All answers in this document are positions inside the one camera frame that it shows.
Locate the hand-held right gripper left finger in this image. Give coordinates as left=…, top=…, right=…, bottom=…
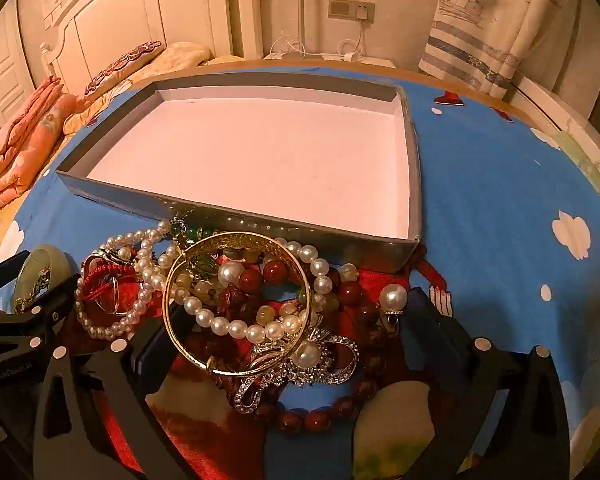
left=32, top=302, right=196, bottom=480

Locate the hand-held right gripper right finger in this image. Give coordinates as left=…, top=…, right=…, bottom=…
left=402, top=287, right=571, bottom=480

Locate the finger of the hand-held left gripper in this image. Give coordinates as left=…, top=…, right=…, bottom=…
left=0, top=250, right=32, bottom=306
left=0, top=274, right=82, bottom=361

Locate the green jade bangle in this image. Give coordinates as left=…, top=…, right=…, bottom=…
left=12, top=245, right=78, bottom=313

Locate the red string bracelet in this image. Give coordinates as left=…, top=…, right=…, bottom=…
left=75, top=252, right=146, bottom=318

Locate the gold bangle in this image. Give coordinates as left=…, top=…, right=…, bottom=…
left=162, top=232, right=313, bottom=376

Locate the dark red bead bracelet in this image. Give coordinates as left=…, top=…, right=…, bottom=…
left=207, top=255, right=396, bottom=436

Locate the grey cardboard box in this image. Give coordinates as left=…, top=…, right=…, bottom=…
left=55, top=71, right=423, bottom=275

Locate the pearl earring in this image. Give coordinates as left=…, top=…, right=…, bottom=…
left=377, top=282, right=410, bottom=331

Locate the rhinestone brooch with pearl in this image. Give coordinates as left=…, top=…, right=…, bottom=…
left=232, top=327, right=361, bottom=416

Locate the pink quilt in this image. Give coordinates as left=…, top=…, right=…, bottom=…
left=0, top=75, right=78, bottom=211

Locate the blue printed cloth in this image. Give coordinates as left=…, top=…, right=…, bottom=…
left=0, top=57, right=600, bottom=480

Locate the white wardrobe door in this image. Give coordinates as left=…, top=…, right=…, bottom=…
left=0, top=0, right=36, bottom=131

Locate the embroidered pillow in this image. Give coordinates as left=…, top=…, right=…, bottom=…
left=82, top=40, right=166, bottom=98

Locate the white nightstand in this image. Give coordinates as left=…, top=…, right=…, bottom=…
left=265, top=50, right=396, bottom=69

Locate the yellow patterned pillow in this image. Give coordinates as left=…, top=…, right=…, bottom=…
left=62, top=42, right=213, bottom=133

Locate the white bed headboard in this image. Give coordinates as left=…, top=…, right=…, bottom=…
left=40, top=0, right=263, bottom=96

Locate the ship print curtain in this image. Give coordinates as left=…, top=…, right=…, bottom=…
left=417, top=0, right=581, bottom=98

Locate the small pearl bracelet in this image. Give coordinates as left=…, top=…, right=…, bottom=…
left=75, top=225, right=181, bottom=341

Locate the large pearl necklace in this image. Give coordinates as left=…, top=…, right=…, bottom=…
left=172, top=240, right=333, bottom=343

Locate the green bead necklace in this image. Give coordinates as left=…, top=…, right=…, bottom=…
left=167, top=212, right=241, bottom=281

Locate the white charger cable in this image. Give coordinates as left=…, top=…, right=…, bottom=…
left=337, top=20, right=367, bottom=57

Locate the coiled white cable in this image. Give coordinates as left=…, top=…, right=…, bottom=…
left=267, top=35, right=307, bottom=59

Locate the wall socket plate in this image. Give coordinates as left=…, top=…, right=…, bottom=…
left=328, top=0, right=376, bottom=23

